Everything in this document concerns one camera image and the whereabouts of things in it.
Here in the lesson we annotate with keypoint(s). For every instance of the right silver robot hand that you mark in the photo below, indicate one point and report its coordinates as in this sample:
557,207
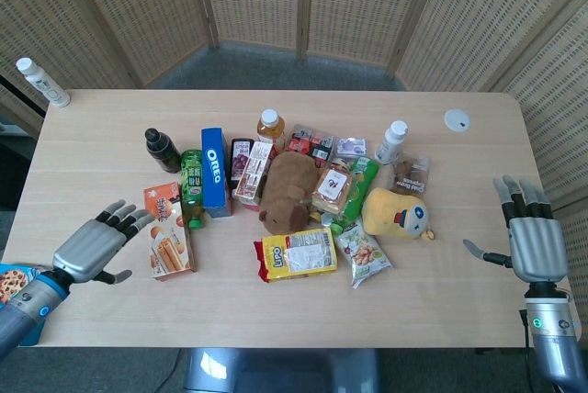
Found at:
536,246

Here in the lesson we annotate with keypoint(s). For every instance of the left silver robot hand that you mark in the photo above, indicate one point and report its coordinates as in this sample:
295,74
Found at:
87,246

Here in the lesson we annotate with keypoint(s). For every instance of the orange snack box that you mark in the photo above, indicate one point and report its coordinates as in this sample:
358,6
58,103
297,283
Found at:
167,232

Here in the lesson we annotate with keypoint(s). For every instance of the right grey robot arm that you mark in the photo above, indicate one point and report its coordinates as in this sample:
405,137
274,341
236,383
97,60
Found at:
553,333

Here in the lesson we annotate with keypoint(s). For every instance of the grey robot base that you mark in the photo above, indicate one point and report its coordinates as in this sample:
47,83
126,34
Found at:
280,370

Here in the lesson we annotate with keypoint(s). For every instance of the blue chocolate chip cookie box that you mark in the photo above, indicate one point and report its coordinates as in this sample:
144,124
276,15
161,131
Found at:
14,284

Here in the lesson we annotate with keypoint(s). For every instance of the green tea bottle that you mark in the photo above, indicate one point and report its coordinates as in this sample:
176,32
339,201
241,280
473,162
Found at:
193,186

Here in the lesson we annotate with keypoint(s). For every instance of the dark black-capped bottle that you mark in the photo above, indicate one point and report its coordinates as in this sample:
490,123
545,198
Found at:
161,149

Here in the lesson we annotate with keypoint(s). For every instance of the yellow plush toy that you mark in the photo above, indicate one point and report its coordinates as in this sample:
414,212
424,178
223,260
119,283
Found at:
397,214

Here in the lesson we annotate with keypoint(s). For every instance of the brown cold brew coffee bag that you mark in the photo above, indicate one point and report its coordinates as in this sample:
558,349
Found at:
411,173

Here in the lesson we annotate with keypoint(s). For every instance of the blue Oreo box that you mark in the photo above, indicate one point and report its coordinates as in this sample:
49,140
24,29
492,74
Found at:
216,175

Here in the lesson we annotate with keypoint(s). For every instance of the white bottle with grey label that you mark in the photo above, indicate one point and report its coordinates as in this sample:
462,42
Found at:
43,83

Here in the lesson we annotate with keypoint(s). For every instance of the green white nut snack bag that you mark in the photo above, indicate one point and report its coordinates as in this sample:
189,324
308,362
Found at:
363,253

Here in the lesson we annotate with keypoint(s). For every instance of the dark grape snack pouch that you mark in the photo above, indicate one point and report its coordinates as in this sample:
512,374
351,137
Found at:
240,161

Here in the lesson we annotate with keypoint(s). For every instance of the white yogurt drink bottle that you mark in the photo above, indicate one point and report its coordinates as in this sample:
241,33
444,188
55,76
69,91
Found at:
391,141

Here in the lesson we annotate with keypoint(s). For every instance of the red and white snack box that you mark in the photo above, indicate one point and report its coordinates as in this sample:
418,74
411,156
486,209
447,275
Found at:
253,175

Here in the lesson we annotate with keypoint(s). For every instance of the green chip tube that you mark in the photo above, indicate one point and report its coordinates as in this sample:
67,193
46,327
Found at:
360,186

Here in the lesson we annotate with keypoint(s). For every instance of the brown capybara plush toy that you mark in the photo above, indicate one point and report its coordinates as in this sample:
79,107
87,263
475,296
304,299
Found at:
287,195

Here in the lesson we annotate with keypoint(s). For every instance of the yellow Lipo biscuit pack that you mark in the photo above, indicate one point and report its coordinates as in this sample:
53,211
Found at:
296,255

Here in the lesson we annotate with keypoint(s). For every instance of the small purple snack packet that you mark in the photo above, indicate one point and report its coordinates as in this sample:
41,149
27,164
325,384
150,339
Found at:
351,146

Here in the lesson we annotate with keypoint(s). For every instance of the clear packaged bread slices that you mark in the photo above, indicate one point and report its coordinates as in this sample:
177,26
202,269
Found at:
333,188

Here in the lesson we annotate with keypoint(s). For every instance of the amber juice bottle white cap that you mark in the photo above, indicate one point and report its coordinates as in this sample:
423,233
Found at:
270,129

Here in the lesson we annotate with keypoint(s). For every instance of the red black snack multipack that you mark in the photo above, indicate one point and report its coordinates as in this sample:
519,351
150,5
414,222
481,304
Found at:
310,142

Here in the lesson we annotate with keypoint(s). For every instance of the wicker folding screen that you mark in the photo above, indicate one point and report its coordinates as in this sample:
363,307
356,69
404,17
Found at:
294,7

